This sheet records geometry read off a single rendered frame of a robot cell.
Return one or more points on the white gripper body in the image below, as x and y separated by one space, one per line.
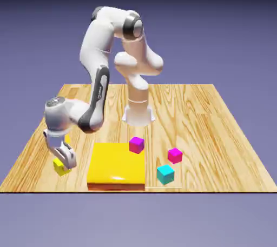
68 157

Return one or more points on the small yellow cube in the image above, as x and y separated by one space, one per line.
58 168
67 139

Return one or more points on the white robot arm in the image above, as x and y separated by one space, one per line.
95 56

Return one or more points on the small magenta cube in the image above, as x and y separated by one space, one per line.
136 145
174 155

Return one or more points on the small cyan cube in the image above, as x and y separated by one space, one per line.
165 174

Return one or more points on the large yellow box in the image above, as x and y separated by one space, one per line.
115 164

